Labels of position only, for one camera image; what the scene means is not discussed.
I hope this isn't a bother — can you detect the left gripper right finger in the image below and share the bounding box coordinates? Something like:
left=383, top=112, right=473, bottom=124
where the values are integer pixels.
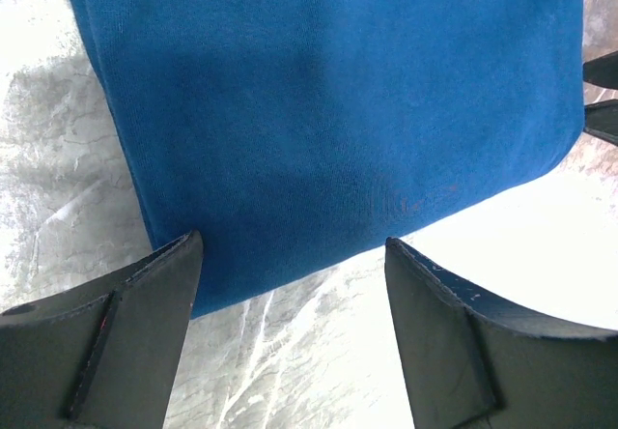
left=384, top=239, right=617, bottom=429

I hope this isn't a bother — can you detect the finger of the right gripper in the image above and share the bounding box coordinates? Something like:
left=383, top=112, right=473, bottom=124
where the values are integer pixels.
left=583, top=51, right=618, bottom=90
left=584, top=99, right=618, bottom=146

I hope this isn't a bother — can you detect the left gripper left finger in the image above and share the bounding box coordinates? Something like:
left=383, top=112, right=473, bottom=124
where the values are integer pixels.
left=1, top=231, right=203, bottom=428

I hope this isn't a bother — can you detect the blue t shirt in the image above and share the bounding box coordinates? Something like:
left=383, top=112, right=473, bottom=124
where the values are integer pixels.
left=70, top=0, right=584, bottom=316

